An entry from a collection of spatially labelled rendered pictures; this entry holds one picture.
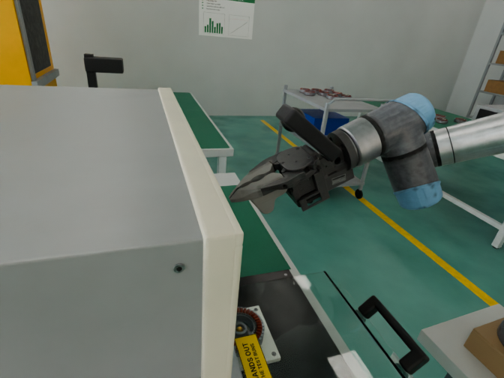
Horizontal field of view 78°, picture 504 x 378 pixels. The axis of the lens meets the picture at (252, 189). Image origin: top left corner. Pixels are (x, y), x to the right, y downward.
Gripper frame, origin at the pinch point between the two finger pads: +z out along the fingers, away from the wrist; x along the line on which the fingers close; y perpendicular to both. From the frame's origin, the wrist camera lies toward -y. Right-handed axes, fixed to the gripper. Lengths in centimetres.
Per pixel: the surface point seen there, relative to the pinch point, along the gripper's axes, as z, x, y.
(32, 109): 16.8, -0.5, -22.7
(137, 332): 9.8, -28.7, -12.5
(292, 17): -237, 511, 58
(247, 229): 0, 49, 48
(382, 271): -72, 85, 167
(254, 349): 7.0, -18.9, 10.0
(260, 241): -2, 41, 49
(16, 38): 108, 327, -52
